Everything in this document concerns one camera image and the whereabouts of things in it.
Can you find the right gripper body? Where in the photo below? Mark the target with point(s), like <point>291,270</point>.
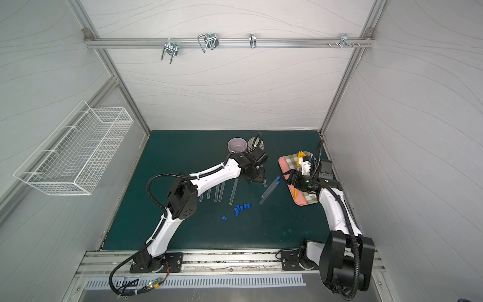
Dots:
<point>295,178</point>

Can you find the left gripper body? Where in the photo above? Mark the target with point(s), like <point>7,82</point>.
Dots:
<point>258,172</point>

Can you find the test tube six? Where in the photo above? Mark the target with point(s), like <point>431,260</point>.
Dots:
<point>233,191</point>

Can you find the test tube nine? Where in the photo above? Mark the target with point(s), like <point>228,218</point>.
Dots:
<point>271,187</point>

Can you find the test tube five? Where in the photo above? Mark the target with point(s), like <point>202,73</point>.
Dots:
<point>221,192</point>

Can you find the test tube four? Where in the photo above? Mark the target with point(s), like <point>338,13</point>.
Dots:
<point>216,196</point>

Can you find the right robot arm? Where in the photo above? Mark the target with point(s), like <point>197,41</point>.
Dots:
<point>345,260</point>

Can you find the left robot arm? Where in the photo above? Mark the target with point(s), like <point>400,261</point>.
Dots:
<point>182,201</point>

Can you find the test tube ten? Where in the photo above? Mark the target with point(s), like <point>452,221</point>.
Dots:
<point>263,199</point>

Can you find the grey ribbed mug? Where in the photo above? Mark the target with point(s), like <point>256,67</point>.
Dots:
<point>255,142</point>

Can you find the purple bowl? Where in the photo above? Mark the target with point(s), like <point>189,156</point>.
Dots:
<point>237,145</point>

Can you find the yellow tongs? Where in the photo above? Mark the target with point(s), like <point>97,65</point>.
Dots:
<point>300,155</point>

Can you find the pink tray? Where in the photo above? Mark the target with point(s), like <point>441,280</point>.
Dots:
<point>302,198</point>

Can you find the green table mat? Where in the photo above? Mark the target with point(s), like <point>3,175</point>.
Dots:
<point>276,224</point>

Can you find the metal clamp three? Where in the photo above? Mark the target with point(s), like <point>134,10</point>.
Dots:
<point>252,41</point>

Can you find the metal clamp two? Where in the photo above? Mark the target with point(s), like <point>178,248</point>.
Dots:
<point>208,41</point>

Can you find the metal clamp four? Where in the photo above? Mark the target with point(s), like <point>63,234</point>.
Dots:
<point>344,42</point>

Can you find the metal clamp one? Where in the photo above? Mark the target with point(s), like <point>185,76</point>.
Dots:
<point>170,50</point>

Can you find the aluminium cross bar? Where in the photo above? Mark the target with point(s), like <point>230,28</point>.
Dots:
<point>225,43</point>

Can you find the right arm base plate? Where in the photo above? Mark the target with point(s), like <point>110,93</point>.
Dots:
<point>294,260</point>

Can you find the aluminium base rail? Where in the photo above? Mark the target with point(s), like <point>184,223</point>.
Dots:
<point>193,262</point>

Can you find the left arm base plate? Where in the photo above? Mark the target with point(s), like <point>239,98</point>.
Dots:
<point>145,263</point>

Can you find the white wire basket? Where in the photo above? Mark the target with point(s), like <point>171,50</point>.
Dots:
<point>74,157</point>

